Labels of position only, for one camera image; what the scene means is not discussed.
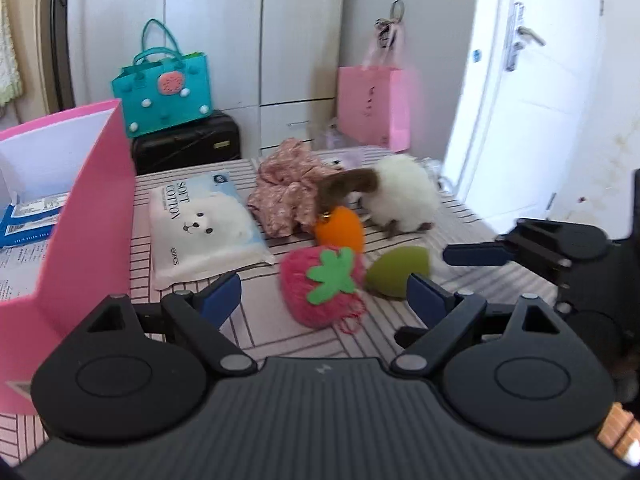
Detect green makeup sponge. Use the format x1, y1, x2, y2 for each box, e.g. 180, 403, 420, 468
364, 246, 431, 300

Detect white fluffy plush with tail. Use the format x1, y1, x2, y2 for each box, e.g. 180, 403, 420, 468
317, 154, 442, 238

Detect pink strawberry plush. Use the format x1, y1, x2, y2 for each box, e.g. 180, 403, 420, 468
279, 246, 367, 335

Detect orange carrot plush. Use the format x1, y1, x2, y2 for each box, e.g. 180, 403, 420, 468
314, 206, 364, 252

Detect pink floral fabric scrunchie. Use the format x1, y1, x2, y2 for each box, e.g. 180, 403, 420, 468
247, 138, 342, 238

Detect purple Kuromi plush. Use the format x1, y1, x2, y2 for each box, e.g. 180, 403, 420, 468
319, 148, 364, 170

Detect soft cotton tissue pack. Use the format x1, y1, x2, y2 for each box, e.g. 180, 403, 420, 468
149, 171, 276, 290

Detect striped table cloth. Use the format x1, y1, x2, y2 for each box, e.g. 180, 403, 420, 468
1, 159, 556, 465

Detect pink storage box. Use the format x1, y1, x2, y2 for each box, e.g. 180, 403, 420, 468
1, 100, 136, 415

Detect black suitcase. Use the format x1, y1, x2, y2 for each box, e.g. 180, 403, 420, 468
131, 110, 241, 176

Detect pink paper gift bag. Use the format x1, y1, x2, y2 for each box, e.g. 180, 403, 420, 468
336, 19, 412, 154

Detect blue white box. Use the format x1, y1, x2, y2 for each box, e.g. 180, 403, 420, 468
1, 192, 70, 247

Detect clear plastic bag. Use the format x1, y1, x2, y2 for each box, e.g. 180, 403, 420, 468
312, 118, 349, 151

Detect white door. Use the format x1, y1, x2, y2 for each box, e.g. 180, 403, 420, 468
442, 0, 601, 232

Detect teal felt handbag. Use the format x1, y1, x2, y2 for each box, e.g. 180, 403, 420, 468
112, 18, 214, 139

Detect white wardrobe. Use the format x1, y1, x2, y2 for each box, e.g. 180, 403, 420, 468
66, 0, 343, 157

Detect cream green fleece jacket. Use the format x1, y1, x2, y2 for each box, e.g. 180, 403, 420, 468
0, 0, 23, 107

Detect silver door handle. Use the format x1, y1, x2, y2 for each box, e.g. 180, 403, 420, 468
504, 2, 547, 73

